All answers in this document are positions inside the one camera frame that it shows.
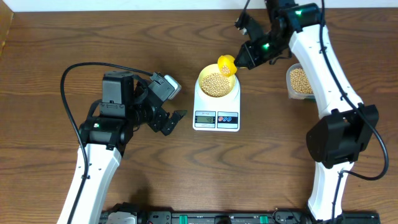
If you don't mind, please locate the yellow plastic measuring scoop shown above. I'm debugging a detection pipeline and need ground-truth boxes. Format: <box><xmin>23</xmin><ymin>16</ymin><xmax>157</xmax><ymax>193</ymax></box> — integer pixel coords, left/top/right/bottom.
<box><xmin>217</xmin><ymin>55</ymin><xmax>238</xmax><ymax>77</ymax></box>

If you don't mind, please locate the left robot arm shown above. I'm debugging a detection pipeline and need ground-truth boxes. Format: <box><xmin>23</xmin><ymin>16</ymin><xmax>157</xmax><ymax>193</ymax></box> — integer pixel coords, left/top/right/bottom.
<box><xmin>58</xmin><ymin>71</ymin><xmax>187</xmax><ymax>223</ymax></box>

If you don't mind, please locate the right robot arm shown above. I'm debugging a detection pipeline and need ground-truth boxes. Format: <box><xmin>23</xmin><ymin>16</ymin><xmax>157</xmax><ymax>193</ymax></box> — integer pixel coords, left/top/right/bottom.
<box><xmin>234</xmin><ymin>1</ymin><xmax>380</xmax><ymax>223</ymax></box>

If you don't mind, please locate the pale yellow bowl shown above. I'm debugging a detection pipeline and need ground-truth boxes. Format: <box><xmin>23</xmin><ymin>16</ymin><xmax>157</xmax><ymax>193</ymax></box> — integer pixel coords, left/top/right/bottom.
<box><xmin>198</xmin><ymin>63</ymin><xmax>236</xmax><ymax>98</ymax></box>

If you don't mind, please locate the white digital kitchen scale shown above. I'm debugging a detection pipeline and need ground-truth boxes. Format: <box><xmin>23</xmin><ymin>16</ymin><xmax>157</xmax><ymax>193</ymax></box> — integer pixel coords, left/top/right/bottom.
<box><xmin>192</xmin><ymin>73</ymin><xmax>241</xmax><ymax>132</ymax></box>

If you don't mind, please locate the clear plastic container of soybeans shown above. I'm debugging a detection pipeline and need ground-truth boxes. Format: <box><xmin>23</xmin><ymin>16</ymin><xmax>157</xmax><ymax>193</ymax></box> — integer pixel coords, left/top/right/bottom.
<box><xmin>286</xmin><ymin>63</ymin><xmax>315</xmax><ymax>100</ymax></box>

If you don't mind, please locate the cardboard box at edge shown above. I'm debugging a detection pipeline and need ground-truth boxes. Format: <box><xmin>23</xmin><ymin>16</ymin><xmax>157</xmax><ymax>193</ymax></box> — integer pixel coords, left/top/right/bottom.
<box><xmin>0</xmin><ymin>0</ymin><xmax>14</xmax><ymax>54</ymax></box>

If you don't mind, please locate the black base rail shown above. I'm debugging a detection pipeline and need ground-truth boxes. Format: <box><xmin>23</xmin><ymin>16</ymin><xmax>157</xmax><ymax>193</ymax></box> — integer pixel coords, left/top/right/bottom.
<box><xmin>99</xmin><ymin>202</ymin><xmax>382</xmax><ymax>224</ymax></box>

